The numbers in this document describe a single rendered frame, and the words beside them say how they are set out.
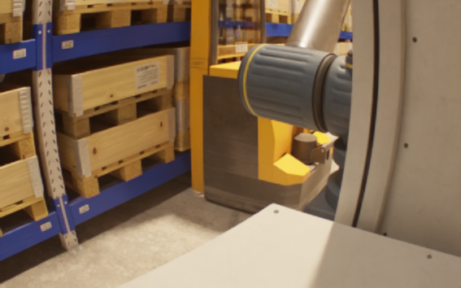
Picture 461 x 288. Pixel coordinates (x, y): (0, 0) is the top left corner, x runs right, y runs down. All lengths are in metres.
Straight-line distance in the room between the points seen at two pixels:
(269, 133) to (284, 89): 1.25
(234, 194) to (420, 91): 1.95
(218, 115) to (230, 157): 0.25
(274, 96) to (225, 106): 1.34
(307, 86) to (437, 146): 0.41
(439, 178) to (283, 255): 0.26
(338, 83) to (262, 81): 0.21
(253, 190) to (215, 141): 0.37
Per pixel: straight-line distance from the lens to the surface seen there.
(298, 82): 0.82
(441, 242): 0.58
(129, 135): 2.11
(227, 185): 2.34
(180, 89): 2.38
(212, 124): 2.27
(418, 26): 0.50
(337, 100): 0.77
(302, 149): 2.38
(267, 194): 2.22
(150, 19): 2.22
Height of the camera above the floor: 1.18
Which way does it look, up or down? 17 degrees down
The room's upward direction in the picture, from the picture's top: straight up
